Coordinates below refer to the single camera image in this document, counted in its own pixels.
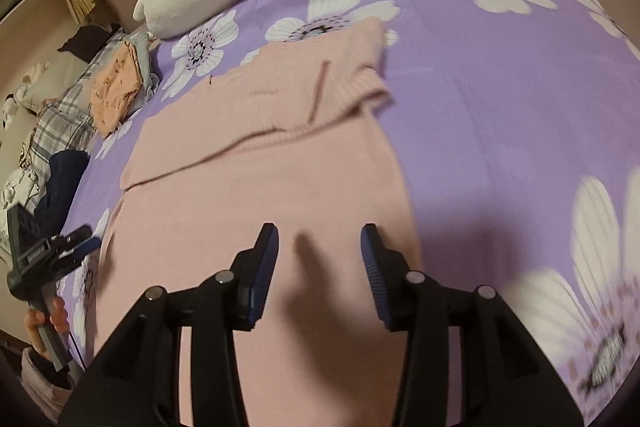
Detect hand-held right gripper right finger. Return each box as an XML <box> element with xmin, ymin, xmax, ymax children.
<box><xmin>361</xmin><ymin>223</ymin><xmax>585</xmax><ymax>427</ymax></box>

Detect black and white plush toy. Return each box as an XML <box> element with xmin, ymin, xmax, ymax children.
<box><xmin>0</xmin><ymin>91</ymin><xmax>27</xmax><ymax>130</ymax></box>

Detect white printed cloth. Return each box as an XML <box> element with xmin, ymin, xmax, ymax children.
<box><xmin>0</xmin><ymin>147</ymin><xmax>52</xmax><ymax>217</ymax></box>

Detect person's left forearm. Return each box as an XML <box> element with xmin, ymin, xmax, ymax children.
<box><xmin>20</xmin><ymin>347</ymin><xmax>77</xmax><ymax>412</ymax></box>

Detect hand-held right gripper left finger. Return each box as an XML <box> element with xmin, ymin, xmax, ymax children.
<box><xmin>60</xmin><ymin>223</ymin><xmax>279</xmax><ymax>427</ymax></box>

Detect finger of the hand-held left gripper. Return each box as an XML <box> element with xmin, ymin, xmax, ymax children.
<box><xmin>62</xmin><ymin>238</ymin><xmax>101</xmax><ymax>264</ymax></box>
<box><xmin>56</xmin><ymin>227</ymin><xmax>94</xmax><ymax>249</ymax></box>

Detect navy blue cloth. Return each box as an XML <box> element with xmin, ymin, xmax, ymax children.
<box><xmin>34</xmin><ymin>149</ymin><xmax>92</xmax><ymax>235</ymax></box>

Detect dark brown cloth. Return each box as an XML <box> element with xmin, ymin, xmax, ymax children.
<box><xmin>57</xmin><ymin>24</ymin><xmax>124</xmax><ymax>64</ymax></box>

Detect pink long-sleeve top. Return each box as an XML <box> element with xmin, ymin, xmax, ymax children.
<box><xmin>92</xmin><ymin>18</ymin><xmax>423</xmax><ymax>427</ymax></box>

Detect grey pillow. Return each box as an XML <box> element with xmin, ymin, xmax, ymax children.
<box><xmin>20</xmin><ymin>51</ymin><xmax>96</xmax><ymax>114</ymax></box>

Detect person's left hand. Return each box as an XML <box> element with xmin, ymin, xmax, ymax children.
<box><xmin>25</xmin><ymin>294</ymin><xmax>69</xmax><ymax>358</ymax></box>

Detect orange printed folded garment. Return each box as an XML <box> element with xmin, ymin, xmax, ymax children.
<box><xmin>90</xmin><ymin>44</ymin><xmax>144</xmax><ymax>138</ymax></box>

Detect purple floral blanket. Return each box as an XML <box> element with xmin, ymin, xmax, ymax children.
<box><xmin>55</xmin><ymin>0</ymin><xmax>635</xmax><ymax>426</ymax></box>

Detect grey-blue folded clothes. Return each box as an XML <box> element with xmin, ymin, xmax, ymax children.
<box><xmin>107</xmin><ymin>31</ymin><xmax>161</xmax><ymax>108</ymax></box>

